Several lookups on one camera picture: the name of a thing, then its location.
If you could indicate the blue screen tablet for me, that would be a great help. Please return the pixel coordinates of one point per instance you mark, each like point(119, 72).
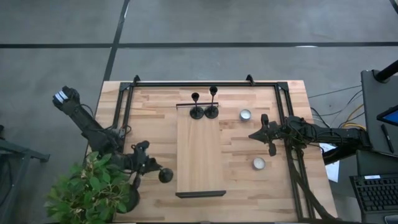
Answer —
point(390, 115)

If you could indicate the potted green plant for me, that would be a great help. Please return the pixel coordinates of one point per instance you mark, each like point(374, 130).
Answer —
point(90, 189)

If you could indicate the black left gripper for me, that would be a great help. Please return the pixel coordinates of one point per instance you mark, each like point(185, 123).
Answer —
point(140, 161)

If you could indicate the black pen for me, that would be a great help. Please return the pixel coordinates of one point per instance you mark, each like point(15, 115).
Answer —
point(387, 138)

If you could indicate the black aluminium table frame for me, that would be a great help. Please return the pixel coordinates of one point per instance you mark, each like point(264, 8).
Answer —
point(205, 84)

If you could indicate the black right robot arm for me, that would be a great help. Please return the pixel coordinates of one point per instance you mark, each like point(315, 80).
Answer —
point(329, 135)

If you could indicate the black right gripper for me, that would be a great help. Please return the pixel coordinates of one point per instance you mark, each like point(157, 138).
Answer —
point(276, 133)

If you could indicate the black pole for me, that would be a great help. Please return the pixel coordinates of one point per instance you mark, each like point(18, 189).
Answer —
point(387, 72)

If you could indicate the grey side desk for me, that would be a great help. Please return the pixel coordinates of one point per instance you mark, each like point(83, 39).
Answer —
point(376, 118)

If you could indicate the black keyboard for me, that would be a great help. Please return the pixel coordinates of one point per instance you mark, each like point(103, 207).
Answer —
point(377, 194)

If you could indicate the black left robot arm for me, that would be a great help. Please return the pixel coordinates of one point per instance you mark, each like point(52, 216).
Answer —
point(90, 127)

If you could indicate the wooden riser with black frame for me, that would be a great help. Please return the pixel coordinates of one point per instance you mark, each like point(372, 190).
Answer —
point(199, 155)

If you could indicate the black metal stand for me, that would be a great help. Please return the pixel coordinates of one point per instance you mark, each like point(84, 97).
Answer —
point(18, 158)

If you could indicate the white paper sheet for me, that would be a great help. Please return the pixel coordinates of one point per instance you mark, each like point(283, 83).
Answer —
point(333, 169)

